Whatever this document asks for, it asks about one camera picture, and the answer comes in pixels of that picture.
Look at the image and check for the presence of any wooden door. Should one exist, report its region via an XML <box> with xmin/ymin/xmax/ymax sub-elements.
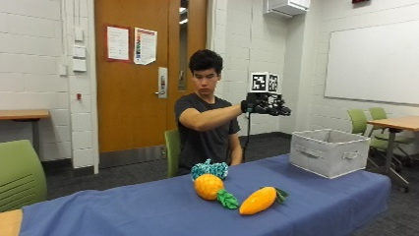
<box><xmin>93</xmin><ymin>0</ymin><xmax>210</xmax><ymax>153</ymax></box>

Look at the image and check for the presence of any blue tablecloth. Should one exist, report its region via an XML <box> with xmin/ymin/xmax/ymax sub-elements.
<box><xmin>19</xmin><ymin>153</ymin><xmax>393</xmax><ymax>236</ymax></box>

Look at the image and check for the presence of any wooden side table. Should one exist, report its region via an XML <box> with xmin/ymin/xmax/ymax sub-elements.
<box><xmin>0</xmin><ymin>109</ymin><xmax>51</xmax><ymax>158</ymax></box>
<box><xmin>367</xmin><ymin>115</ymin><xmax>419</xmax><ymax>193</ymax></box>

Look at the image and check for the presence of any colourful paper poster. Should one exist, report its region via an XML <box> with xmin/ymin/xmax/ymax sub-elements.
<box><xmin>132</xmin><ymin>27</ymin><xmax>159</xmax><ymax>66</ymax></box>

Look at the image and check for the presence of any black glove cable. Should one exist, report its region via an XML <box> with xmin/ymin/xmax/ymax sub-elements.
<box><xmin>241</xmin><ymin>111</ymin><xmax>254</xmax><ymax>163</ymax></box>

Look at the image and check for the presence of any green chair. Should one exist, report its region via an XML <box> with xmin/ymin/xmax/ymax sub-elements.
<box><xmin>369</xmin><ymin>106</ymin><xmax>417</xmax><ymax>146</ymax></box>
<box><xmin>347</xmin><ymin>108</ymin><xmax>414</xmax><ymax>170</ymax></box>
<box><xmin>164</xmin><ymin>129</ymin><xmax>182</xmax><ymax>178</ymax></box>
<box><xmin>0</xmin><ymin>139</ymin><xmax>48</xmax><ymax>213</ymax></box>

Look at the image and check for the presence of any white whiteboard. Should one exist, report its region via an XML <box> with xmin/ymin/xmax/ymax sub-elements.
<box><xmin>323</xmin><ymin>20</ymin><xmax>419</xmax><ymax>106</ymax></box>

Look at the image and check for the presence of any the person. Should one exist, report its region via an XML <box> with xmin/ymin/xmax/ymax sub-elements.
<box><xmin>174</xmin><ymin>49</ymin><xmax>244</xmax><ymax>177</ymax></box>

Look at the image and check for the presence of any silver door handle plate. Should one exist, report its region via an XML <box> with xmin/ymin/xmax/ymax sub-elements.
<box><xmin>153</xmin><ymin>66</ymin><xmax>169</xmax><ymax>99</ymax></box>

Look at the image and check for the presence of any teal knitted plush toy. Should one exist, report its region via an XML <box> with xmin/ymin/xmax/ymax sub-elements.
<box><xmin>190</xmin><ymin>158</ymin><xmax>230</xmax><ymax>182</ymax></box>

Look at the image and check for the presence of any orange plush carrot toy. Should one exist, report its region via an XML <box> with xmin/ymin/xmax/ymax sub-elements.
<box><xmin>238</xmin><ymin>186</ymin><xmax>292</xmax><ymax>216</ymax></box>

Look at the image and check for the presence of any white wall-mounted unit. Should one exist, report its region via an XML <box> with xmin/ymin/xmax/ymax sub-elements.
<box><xmin>264</xmin><ymin>0</ymin><xmax>311</xmax><ymax>19</ymax></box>

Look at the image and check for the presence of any grey fabric storage bin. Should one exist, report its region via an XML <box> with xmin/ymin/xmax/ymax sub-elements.
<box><xmin>289</xmin><ymin>128</ymin><xmax>373</xmax><ymax>180</ymax></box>

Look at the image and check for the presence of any orange plush pineapple toy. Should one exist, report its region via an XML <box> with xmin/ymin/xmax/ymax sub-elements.
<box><xmin>193</xmin><ymin>173</ymin><xmax>241</xmax><ymax>210</ymax></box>

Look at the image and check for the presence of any white marker cube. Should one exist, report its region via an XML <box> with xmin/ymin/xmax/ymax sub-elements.
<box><xmin>249</xmin><ymin>72</ymin><xmax>281</xmax><ymax>94</ymax></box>

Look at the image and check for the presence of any white wall switch box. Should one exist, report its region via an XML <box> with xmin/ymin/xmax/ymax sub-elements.
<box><xmin>72</xmin><ymin>45</ymin><xmax>88</xmax><ymax>59</ymax></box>
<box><xmin>72</xmin><ymin>58</ymin><xmax>88</xmax><ymax>73</ymax></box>

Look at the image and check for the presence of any white paper notice red border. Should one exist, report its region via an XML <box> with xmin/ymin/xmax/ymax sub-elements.
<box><xmin>105</xmin><ymin>24</ymin><xmax>131</xmax><ymax>63</ymax></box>

